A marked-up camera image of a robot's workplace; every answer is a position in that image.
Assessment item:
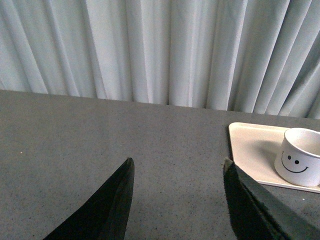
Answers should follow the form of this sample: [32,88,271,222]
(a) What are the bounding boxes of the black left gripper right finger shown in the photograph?
[223,158,320,240]

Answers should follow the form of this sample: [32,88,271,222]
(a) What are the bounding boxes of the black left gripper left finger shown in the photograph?
[45,157,135,240]

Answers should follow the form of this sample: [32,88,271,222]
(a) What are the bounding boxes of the white mug with black handle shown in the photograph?
[274,127,320,187]

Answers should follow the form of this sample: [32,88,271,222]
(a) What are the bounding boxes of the beige rectangular tray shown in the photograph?
[228,122,320,194]

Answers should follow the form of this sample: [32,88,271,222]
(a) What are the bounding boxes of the light grey curtain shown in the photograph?
[0,0,320,119]

